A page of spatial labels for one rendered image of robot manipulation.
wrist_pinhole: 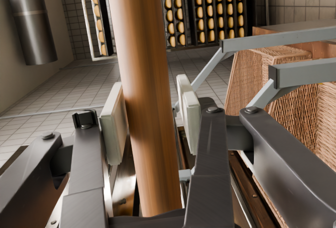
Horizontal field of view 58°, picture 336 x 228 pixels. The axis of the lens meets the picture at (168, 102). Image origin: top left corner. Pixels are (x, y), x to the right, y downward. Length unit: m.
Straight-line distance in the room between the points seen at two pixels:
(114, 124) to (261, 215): 1.05
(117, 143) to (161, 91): 0.04
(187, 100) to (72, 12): 5.20
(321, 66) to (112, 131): 0.55
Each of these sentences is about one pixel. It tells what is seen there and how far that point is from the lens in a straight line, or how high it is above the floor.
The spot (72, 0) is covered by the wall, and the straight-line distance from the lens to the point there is 5.35.
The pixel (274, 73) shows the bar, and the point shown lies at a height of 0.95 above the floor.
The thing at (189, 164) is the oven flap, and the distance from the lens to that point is 1.54.
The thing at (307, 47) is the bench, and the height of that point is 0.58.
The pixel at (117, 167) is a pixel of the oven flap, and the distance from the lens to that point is 1.25.
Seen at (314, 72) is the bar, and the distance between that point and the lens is 0.67.
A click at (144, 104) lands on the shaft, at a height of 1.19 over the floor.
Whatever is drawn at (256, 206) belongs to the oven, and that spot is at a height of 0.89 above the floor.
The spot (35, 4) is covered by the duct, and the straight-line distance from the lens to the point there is 3.32.
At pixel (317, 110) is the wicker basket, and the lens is 1.31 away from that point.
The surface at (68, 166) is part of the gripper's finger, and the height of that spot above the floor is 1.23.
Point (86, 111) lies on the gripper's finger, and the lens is 0.16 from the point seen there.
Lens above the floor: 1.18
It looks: 1 degrees down
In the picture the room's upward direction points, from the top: 97 degrees counter-clockwise
